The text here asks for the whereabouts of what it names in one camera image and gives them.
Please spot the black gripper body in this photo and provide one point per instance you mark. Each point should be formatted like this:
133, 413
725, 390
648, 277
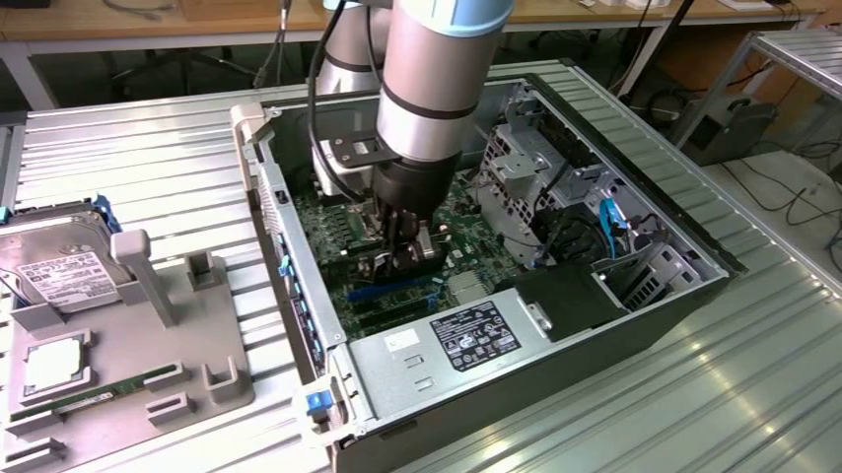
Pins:
414, 182

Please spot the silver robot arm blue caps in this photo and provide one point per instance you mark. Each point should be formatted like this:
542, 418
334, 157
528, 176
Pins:
428, 74

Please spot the metal CPU socket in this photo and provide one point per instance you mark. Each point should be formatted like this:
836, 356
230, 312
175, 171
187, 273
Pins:
362, 224

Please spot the silver chipset heatsink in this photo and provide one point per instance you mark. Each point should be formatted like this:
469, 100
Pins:
469, 287

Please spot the blue expansion slot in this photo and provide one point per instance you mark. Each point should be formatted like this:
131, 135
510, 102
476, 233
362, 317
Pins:
362, 294

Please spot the green motherboard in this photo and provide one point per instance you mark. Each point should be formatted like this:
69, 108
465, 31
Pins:
315, 231

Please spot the black expansion slot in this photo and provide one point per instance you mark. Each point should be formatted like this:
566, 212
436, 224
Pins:
396, 314

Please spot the perforated metal drive cage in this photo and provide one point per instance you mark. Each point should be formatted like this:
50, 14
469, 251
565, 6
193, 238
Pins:
513, 197

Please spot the blue slot clip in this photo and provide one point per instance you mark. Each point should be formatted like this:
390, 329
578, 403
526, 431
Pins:
285, 266

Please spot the black plastic fan shroud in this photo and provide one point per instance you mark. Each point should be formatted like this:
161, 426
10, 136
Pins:
566, 300

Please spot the silver power supply black label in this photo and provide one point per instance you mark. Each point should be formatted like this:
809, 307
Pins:
408, 374

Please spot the blue case latch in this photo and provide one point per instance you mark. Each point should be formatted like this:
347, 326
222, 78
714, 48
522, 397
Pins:
318, 400

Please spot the open black PC case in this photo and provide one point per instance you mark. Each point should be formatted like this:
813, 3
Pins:
658, 315

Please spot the black chair base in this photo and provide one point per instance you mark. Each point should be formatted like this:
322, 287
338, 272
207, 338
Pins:
191, 59

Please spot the wooden desk white legs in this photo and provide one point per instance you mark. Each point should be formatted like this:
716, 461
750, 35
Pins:
592, 15

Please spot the grey parts rack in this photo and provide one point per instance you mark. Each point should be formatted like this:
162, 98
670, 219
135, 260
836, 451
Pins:
131, 345

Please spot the silver hard disk white label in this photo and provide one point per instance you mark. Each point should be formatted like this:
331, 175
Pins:
53, 266

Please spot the green RAM stick white label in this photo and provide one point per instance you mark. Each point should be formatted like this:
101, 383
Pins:
86, 396

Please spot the silver CPU chip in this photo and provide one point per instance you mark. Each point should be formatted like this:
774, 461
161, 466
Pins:
57, 364

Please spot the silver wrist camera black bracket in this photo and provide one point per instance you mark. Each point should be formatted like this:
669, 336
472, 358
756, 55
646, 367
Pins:
355, 172

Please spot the aluminium frame slat table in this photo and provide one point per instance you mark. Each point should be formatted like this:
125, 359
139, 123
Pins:
809, 54

